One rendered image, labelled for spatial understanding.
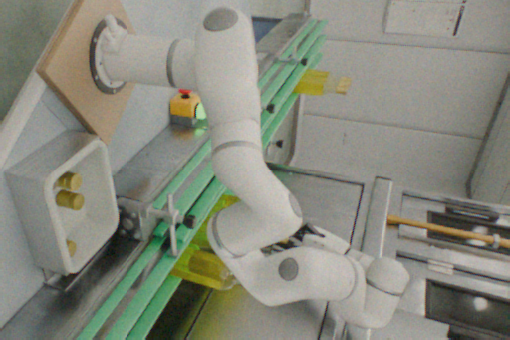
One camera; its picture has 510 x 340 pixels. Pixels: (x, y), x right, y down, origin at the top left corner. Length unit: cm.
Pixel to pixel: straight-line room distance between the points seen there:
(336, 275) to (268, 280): 11
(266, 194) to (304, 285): 16
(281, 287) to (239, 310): 37
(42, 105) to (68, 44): 12
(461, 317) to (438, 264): 17
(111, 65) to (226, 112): 31
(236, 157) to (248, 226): 11
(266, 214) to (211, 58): 26
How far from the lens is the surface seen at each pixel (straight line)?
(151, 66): 86
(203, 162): 113
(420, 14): 675
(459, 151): 747
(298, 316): 110
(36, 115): 84
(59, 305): 91
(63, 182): 85
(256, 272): 77
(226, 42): 72
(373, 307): 95
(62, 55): 84
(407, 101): 711
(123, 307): 90
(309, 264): 71
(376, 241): 135
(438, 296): 132
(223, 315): 109
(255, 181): 65
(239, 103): 68
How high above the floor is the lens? 131
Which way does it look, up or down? 21 degrees down
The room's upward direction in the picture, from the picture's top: 103 degrees clockwise
